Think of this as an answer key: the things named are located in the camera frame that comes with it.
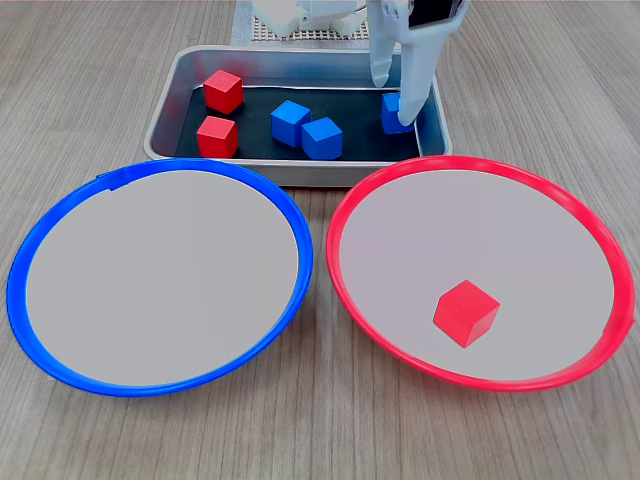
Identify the small blue cube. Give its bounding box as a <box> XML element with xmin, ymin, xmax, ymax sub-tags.
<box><xmin>379</xmin><ymin>92</ymin><xmax>416</xmax><ymax>135</ymax></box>
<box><xmin>270</xmin><ymin>99</ymin><xmax>312</xmax><ymax>148</ymax></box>
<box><xmin>300</xmin><ymin>116</ymin><xmax>344</xmax><ymax>161</ymax></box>

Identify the small red cube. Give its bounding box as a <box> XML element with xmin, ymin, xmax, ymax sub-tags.
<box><xmin>432</xmin><ymin>278</ymin><xmax>501</xmax><ymax>350</ymax></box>
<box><xmin>195</xmin><ymin>115</ymin><xmax>239</xmax><ymax>159</ymax></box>
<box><xmin>202</xmin><ymin>69</ymin><xmax>245</xmax><ymax>115</ymax></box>

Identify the steel tray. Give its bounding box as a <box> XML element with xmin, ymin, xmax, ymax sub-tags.
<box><xmin>143</xmin><ymin>44</ymin><xmax>454</xmax><ymax>189</ymax></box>

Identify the black tray mat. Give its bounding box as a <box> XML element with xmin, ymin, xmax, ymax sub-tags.
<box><xmin>174</xmin><ymin>84</ymin><xmax>424</xmax><ymax>162</ymax></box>

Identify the white plate with red rim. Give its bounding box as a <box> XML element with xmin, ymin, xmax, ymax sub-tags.
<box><xmin>325</xmin><ymin>154</ymin><xmax>637</xmax><ymax>394</ymax></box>

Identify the white plate with blue rim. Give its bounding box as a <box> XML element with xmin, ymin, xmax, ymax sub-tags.
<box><xmin>5</xmin><ymin>158</ymin><xmax>315</xmax><ymax>399</ymax></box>

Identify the pale perforated base plate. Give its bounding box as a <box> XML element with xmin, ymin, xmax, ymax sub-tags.
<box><xmin>249</xmin><ymin>17</ymin><xmax>371</xmax><ymax>43</ymax></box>

